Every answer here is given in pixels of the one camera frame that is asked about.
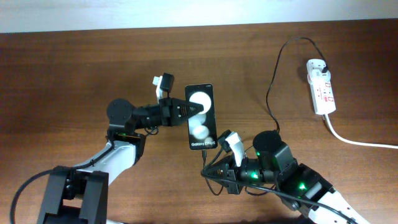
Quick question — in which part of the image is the white power strip cord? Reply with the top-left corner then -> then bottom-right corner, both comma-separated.
322,113 -> 398,150

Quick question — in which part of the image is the white power strip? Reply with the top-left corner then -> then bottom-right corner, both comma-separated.
306,59 -> 336,115

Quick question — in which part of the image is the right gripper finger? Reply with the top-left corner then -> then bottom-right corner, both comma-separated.
203,156 -> 234,176
201,172 -> 240,195

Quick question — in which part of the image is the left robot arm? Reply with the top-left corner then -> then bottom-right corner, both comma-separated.
37,97 -> 204,224

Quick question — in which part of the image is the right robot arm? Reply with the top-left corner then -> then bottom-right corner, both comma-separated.
201,130 -> 367,223

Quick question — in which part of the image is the black Galaxy flip smartphone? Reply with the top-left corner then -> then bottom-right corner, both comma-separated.
185,83 -> 218,150

